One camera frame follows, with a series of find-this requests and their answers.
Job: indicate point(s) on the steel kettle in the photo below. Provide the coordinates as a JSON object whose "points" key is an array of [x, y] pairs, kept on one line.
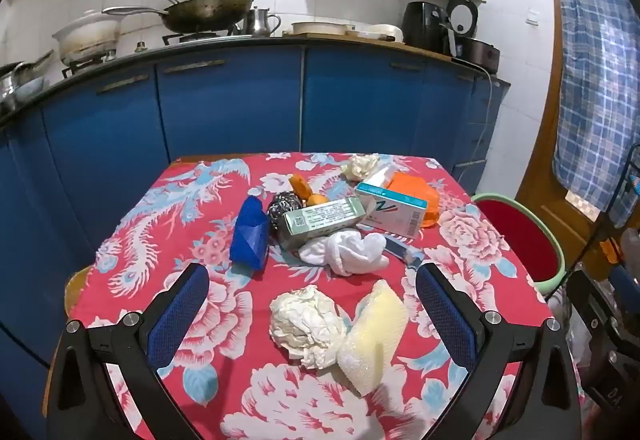
{"points": [[260, 22]]}

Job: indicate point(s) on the steel wool scourer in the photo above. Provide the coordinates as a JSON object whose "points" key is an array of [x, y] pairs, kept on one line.
{"points": [[282, 207]]}

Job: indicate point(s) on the wooden door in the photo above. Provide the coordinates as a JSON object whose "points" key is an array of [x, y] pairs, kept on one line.
{"points": [[542, 144]]}

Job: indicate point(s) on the orange plastic tool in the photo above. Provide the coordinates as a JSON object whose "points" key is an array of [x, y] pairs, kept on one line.
{"points": [[610, 252]]}

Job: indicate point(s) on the blue plaid cloth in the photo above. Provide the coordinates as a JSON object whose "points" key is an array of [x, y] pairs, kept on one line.
{"points": [[590, 69]]}

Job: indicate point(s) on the small crumpled tissue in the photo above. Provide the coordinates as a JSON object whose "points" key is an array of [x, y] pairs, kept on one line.
{"points": [[360, 165]]}

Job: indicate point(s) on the yellow sponge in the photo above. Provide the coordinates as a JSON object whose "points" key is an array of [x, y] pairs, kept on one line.
{"points": [[372, 335]]}

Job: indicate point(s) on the white cooking pot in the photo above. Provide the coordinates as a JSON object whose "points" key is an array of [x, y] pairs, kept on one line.
{"points": [[85, 39]]}

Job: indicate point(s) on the blue kitchen base cabinets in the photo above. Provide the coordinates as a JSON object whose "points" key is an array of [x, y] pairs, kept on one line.
{"points": [[225, 109]]}

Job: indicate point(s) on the red basin with green rim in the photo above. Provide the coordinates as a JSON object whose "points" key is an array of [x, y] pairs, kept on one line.
{"points": [[520, 240]]}

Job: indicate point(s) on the steel pots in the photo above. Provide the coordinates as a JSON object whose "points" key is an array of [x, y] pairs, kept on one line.
{"points": [[20, 84]]}

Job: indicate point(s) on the white plastic container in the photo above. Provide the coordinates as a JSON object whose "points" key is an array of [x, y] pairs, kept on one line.
{"points": [[385, 30]]}

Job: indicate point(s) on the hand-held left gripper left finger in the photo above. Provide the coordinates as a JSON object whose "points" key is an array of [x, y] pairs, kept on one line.
{"points": [[177, 315]]}

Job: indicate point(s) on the red floral tablecloth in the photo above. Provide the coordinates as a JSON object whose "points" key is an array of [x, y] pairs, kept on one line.
{"points": [[150, 220]]}

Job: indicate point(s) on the clear plastic bag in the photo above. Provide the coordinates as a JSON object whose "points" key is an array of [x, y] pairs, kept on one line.
{"points": [[577, 335]]}

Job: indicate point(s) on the blue knitted cloth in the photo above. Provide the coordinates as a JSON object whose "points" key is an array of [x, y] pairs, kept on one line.
{"points": [[250, 235]]}

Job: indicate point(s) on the rice cooker with open lid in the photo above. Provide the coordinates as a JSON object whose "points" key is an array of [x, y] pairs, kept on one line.
{"points": [[477, 52]]}

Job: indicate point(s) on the pale green carton box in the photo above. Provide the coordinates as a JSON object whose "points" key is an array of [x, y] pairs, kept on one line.
{"points": [[320, 220]]}

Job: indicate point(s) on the white wall switch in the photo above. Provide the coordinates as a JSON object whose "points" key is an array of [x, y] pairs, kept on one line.
{"points": [[532, 17]]}

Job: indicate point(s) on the white plastic packet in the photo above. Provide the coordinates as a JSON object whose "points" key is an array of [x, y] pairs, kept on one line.
{"points": [[382, 174]]}

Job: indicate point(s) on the white sock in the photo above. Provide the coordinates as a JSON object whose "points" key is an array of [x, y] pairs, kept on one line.
{"points": [[345, 250]]}

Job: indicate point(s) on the black metal rack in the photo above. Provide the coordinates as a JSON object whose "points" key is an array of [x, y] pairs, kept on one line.
{"points": [[600, 225]]}

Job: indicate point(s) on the white shallow bowl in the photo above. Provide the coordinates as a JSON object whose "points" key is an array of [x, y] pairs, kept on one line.
{"points": [[320, 28]]}

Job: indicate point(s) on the black air fryer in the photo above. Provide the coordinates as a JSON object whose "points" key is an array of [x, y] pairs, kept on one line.
{"points": [[422, 22]]}

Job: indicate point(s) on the gas stove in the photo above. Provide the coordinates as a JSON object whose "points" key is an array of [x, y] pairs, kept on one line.
{"points": [[195, 38]]}

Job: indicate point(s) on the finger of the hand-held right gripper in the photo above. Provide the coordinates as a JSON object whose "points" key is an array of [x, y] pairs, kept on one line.
{"points": [[590, 290], [626, 282]]}

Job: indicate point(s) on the white and teal carton box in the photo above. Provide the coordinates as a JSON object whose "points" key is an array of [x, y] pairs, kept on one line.
{"points": [[395, 215]]}

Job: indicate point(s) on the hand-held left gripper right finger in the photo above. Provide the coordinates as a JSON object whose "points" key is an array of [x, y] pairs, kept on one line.
{"points": [[445, 315]]}

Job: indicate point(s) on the orange peel piece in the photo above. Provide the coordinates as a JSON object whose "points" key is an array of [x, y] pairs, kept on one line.
{"points": [[300, 185], [317, 199]]}

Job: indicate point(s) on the black wok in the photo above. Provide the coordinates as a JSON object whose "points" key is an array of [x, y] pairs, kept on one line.
{"points": [[210, 12]]}

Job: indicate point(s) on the large crumpled tissue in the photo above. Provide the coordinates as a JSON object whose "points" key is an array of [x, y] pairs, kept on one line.
{"points": [[305, 320]]}

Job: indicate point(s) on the orange plastic bag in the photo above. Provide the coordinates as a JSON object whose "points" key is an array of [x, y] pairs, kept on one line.
{"points": [[415, 187]]}

